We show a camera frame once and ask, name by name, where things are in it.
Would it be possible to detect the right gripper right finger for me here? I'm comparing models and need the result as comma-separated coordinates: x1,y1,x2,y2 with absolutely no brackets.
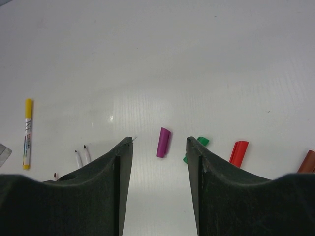
186,137,315,236

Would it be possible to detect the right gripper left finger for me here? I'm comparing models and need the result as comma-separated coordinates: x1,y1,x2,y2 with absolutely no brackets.
0,137,133,236

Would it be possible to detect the purple-end white marker pen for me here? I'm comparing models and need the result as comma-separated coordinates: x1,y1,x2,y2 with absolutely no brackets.
75,150,83,169

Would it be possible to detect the red pen cap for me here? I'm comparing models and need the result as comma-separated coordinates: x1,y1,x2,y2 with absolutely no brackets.
229,141,249,168

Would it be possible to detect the yellow-end white marker pen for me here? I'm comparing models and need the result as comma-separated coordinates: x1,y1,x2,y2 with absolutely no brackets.
22,98,34,170

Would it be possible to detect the yellow pen cap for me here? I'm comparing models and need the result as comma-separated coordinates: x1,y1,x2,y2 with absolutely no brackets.
25,99,33,119

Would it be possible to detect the green pen cap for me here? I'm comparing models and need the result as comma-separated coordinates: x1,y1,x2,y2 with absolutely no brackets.
183,136,210,164

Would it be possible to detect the brown pen cap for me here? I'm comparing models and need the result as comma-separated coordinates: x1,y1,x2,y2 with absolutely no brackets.
297,150,315,174

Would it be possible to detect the purple pen cap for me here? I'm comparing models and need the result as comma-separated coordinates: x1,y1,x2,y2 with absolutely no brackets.
156,127,172,158

